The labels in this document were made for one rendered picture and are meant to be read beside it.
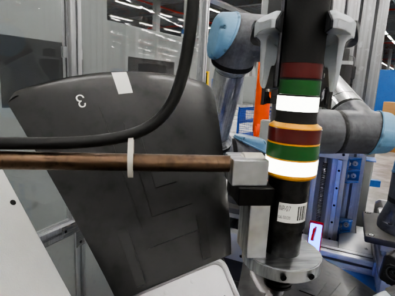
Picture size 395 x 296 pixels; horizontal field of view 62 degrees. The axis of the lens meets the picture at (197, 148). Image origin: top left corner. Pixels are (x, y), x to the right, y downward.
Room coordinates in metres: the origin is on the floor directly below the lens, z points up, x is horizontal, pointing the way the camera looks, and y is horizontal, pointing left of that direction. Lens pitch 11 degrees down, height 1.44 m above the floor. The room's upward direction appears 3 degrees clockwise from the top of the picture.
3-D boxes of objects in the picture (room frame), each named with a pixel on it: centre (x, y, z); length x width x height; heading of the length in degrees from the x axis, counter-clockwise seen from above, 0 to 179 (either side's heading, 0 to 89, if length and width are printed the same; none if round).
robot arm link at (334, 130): (0.55, -0.17, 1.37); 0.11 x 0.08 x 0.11; 101
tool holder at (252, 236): (0.27, -0.07, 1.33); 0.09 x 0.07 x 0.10; 99
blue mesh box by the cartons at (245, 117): (7.59, -1.56, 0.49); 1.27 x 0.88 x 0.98; 144
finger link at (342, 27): (0.29, -0.11, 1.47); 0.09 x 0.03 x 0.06; 173
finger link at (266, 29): (0.30, -0.06, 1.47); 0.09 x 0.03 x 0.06; 155
